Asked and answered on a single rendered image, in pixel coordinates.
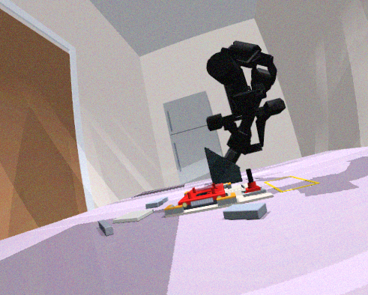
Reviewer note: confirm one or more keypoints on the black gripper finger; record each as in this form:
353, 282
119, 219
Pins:
260, 125
233, 129

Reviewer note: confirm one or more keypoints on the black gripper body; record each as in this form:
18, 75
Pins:
274, 107

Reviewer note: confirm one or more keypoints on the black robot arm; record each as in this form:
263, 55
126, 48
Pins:
225, 67

